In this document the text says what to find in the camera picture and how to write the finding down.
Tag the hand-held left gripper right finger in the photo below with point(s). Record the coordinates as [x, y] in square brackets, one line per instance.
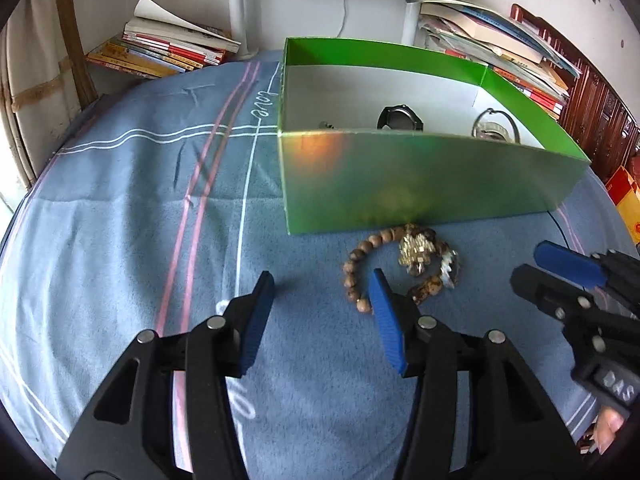
[387, 330]

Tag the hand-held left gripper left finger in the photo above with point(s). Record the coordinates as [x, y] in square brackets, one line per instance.
[257, 325]

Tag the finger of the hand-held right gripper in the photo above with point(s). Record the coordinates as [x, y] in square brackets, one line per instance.
[545, 290]
[570, 265]

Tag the silver wrist watch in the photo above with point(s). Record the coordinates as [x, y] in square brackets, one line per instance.
[515, 132]

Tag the shiny green cardboard box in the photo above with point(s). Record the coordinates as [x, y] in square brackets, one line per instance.
[400, 180]

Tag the black wristwatch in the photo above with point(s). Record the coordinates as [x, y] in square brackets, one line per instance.
[400, 117]

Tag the person's right hand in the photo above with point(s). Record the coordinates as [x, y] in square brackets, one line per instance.
[607, 427]

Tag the yellow and red bag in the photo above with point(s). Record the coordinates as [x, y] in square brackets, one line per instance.
[627, 200]

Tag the blue striped bedsheet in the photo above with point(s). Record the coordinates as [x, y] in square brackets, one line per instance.
[150, 185]

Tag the tall stack of books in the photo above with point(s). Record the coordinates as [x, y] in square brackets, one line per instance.
[500, 30]

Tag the leaning pile of books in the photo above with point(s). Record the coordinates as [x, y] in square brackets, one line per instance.
[165, 50]

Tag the beige curtain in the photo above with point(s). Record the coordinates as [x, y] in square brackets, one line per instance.
[30, 85]

